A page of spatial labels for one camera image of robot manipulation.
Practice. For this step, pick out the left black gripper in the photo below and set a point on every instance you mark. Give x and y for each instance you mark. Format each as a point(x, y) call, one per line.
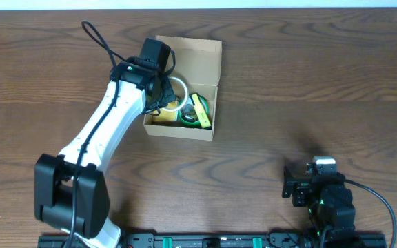
point(169, 94)

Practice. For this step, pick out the yellow sticky note pad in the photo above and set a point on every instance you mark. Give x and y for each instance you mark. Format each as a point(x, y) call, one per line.
point(166, 116)

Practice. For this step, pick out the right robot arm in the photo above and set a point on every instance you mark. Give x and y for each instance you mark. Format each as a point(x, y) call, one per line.
point(328, 202)

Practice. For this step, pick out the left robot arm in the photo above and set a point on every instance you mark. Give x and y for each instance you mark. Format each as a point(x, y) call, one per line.
point(70, 192)

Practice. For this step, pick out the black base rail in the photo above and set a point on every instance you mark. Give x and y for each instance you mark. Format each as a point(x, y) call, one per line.
point(270, 240)

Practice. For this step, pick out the brown cardboard box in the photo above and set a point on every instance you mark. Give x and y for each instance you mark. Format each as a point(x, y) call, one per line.
point(198, 64)

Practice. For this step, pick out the yellow highlighter pen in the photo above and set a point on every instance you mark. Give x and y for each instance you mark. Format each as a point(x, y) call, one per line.
point(201, 108)

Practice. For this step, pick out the green tape roll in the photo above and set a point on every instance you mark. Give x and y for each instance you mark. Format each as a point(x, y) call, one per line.
point(192, 125)

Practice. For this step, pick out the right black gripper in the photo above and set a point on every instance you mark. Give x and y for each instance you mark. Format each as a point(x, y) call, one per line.
point(301, 188)

